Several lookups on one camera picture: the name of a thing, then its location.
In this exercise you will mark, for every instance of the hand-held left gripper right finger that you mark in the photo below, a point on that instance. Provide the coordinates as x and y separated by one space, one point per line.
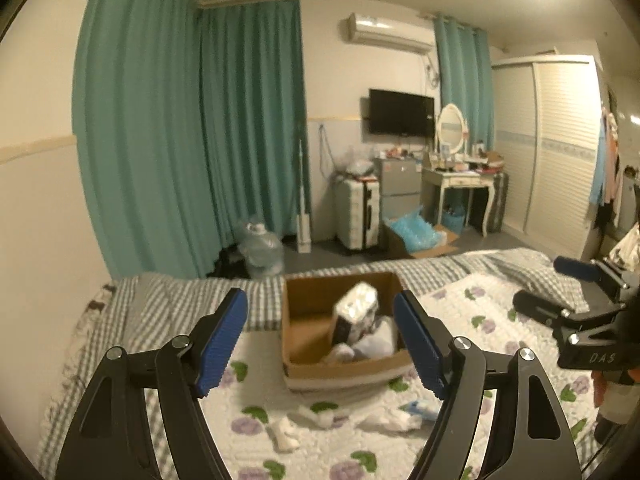
417 340

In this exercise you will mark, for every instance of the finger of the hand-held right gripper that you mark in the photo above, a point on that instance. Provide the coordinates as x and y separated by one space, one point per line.
537 306
575 266

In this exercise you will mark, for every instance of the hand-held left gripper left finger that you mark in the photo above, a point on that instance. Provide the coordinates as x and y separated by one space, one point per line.
222 340

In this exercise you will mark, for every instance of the white soft cloth bundle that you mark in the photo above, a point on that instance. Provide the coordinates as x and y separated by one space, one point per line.
375 342

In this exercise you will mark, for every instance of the blue and white soft packet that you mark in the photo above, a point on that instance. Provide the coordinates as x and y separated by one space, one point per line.
422 409

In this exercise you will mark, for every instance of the patterned white tissue pack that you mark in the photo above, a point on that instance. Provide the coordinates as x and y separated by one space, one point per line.
354 310

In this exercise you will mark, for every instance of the brown cardboard box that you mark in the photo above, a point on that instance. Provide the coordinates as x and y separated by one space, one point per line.
305 330

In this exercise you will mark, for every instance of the white soft pouch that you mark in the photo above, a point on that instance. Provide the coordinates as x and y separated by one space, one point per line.
390 420

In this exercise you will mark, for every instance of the small white sock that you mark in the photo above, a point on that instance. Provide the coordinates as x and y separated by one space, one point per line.
284 434

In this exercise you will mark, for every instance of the person's right hand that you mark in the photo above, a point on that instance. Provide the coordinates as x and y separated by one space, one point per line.
625 395

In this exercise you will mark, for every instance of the clear water jug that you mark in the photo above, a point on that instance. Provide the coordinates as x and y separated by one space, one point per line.
261 250

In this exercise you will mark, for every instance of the hanging clothes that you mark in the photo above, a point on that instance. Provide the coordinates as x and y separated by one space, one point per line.
607 170

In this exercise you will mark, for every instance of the cardboard box with blue bags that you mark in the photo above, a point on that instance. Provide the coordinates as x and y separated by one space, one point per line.
415 232

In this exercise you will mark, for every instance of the white slatted wardrobe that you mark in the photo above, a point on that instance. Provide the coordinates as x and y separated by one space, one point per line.
550 150

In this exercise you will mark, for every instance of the blue storage basket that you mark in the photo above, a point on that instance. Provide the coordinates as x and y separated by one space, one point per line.
453 221

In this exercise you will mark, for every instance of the floral white quilt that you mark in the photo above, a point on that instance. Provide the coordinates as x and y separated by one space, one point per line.
310 440

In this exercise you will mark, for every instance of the pale green suitcase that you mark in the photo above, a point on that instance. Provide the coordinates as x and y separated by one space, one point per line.
356 212

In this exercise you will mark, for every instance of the white stick vacuum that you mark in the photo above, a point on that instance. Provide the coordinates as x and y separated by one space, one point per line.
303 220

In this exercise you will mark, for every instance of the white dressing table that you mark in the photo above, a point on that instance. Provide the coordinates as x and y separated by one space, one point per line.
457 180

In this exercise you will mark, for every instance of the grey mini fridge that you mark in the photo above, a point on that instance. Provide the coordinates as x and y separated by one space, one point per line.
400 185

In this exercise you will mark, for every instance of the clear plastic bag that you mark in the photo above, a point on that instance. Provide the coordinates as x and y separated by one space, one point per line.
356 164

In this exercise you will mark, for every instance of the oval white vanity mirror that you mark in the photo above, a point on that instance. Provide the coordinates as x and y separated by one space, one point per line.
450 127

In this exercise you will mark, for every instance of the narrow teal curtain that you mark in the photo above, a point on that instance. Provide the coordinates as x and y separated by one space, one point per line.
462 85

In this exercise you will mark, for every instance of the wide teal curtain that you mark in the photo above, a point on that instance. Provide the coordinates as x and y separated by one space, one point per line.
165 125

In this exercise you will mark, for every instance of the white air conditioner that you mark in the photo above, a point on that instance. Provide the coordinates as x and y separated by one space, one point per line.
387 32

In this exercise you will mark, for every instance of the black wall television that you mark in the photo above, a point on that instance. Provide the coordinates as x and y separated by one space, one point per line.
401 112

